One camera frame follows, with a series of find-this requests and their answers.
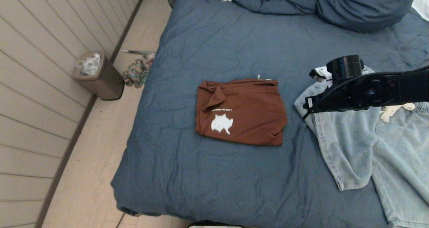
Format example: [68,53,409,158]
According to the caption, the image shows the light blue denim shorts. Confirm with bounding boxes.
[294,66,429,228]

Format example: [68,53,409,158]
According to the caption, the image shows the rust brown folded garment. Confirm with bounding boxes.
[195,78,288,146]

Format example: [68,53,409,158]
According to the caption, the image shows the blue pillow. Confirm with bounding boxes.
[316,0,419,32]

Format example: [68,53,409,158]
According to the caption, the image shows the blue bed sheet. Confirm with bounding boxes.
[111,0,429,228]

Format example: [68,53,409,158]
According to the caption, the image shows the bunched blue duvet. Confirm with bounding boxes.
[231,0,319,15]

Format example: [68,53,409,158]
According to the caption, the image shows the white pillow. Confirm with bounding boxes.
[412,0,429,21]

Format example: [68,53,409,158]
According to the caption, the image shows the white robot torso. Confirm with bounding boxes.
[188,222,243,228]

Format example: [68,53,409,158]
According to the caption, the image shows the colourful crumpled cloth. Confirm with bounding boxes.
[122,58,155,89]

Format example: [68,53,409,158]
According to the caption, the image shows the grey metal rod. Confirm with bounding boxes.
[121,49,155,58]

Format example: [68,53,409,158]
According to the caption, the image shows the brown trash bin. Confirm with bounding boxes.
[73,52,125,100]

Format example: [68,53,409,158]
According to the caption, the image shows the white plastic bin bag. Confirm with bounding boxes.
[75,53,101,76]

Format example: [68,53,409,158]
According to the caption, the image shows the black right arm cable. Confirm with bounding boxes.
[302,67,429,120]

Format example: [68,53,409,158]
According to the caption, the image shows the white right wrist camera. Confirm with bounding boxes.
[308,66,334,85]

